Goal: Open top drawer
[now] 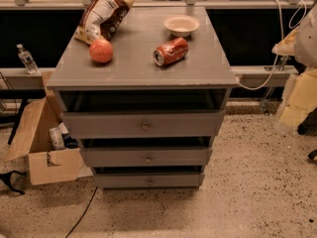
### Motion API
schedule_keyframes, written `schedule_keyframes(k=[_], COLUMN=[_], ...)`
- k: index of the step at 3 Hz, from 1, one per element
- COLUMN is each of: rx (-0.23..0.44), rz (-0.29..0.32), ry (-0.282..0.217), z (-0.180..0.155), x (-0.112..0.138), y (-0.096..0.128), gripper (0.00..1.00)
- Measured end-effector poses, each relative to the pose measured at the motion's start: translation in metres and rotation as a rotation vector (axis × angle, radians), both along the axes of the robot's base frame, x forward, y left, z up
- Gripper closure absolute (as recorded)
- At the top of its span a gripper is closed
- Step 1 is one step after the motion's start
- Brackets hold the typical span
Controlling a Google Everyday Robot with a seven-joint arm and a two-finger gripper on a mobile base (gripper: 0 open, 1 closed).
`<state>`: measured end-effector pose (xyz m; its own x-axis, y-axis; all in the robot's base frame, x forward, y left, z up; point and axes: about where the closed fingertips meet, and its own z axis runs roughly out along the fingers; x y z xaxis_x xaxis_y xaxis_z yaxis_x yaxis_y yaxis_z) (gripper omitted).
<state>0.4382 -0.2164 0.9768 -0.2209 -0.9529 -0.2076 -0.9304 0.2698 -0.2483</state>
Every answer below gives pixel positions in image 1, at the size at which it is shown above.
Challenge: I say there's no brown chip bag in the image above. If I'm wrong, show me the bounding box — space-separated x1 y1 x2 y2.
74 0 135 45

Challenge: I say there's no can inside cardboard box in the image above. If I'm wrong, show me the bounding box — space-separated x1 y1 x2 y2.
49 127 65 151

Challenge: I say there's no clear plastic water bottle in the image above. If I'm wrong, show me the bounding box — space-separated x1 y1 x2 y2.
17 44 38 74

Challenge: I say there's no red soda can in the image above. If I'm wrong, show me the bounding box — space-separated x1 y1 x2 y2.
154 38 188 66

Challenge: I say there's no white bowl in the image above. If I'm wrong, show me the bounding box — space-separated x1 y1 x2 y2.
163 15 200 38

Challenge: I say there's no black floor cable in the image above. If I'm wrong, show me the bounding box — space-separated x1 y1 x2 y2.
64 185 99 238

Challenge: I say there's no orange ball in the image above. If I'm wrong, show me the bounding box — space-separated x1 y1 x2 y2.
89 39 113 63

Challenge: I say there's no grey bottom drawer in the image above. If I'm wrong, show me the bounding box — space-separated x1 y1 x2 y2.
94 173 204 188

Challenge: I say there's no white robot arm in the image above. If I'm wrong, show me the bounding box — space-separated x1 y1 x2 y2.
272 4 317 134

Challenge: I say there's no grey top drawer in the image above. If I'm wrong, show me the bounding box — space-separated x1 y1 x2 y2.
61 111 224 139

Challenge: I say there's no open cardboard box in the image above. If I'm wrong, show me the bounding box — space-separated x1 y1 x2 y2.
4 72 84 185

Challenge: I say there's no black strap on floor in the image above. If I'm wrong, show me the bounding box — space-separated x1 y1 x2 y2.
0 170 27 195

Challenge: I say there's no grey drawer cabinet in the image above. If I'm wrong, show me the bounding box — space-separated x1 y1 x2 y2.
48 7 237 177

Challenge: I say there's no grey drawer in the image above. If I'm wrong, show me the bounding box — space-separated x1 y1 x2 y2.
80 147 212 168
94 173 204 188
61 111 224 139

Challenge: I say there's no grey middle drawer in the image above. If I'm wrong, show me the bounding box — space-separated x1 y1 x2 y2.
80 147 212 168

